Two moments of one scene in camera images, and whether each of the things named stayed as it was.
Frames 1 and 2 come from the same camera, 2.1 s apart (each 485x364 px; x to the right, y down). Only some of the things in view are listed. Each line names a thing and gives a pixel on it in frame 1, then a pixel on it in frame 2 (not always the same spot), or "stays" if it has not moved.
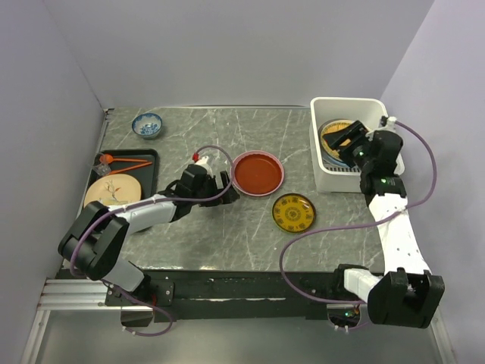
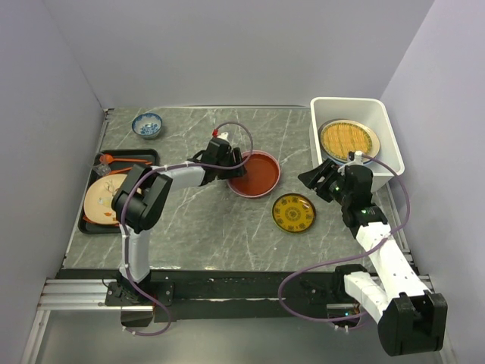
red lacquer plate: x=257 y=173 stays
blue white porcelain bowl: x=148 y=125 stays
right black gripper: x=355 y=131 to x=328 y=170
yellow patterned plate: x=294 y=213 stays
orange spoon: x=108 y=158 stays
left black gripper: x=231 y=196 to x=232 y=173
